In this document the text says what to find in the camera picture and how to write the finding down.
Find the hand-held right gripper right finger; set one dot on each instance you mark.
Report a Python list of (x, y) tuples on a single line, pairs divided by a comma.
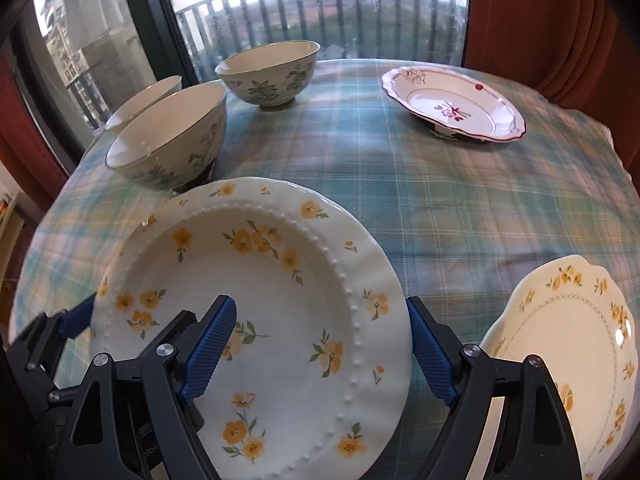
[(430, 355)]

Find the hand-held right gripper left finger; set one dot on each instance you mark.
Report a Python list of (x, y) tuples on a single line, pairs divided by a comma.
[(212, 350)]

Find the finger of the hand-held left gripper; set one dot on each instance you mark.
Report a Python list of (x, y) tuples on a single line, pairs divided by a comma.
[(75, 321)]

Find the large white yellow-flower plate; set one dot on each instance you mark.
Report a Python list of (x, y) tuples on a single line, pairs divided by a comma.
[(280, 285)]

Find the cream bowl green leaf print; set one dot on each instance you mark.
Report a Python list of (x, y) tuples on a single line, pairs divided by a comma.
[(165, 135), (145, 97)]

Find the white shelf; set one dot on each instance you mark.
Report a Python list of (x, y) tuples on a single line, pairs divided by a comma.
[(10, 230)]

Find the cream scalloped yellow-flower plate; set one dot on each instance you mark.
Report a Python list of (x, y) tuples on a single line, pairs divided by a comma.
[(565, 320)]

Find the blue plaid tablecloth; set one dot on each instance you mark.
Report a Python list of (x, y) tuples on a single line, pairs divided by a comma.
[(400, 200)]

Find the orange curtain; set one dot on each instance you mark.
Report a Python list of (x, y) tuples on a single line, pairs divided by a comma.
[(550, 35), (20, 135)]

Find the white red-flower plate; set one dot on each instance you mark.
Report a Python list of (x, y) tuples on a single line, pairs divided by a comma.
[(450, 105)]

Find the cream bowl green flower print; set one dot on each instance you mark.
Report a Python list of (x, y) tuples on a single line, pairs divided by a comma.
[(270, 85)]

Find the apartment building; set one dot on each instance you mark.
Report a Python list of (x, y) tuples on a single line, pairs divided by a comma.
[(65, 50)]

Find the dark green window frame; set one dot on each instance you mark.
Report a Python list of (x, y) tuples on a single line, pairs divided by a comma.
[(150, 10)]

